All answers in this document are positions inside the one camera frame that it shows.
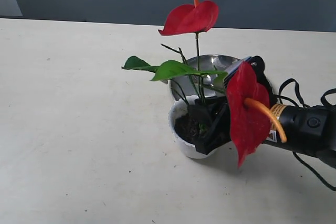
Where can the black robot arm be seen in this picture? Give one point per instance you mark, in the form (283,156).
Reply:
(309,131)

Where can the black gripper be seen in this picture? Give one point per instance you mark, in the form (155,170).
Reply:
(275,129)

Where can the round steel plate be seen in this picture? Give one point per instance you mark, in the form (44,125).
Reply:
(207,62)

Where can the dark potting soil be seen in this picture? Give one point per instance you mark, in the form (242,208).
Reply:
(189,129)

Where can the artificial red anthurium plant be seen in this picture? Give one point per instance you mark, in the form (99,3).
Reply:
(141,126)

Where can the white scalloped plastic pot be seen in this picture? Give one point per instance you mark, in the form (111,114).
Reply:
(177,110)

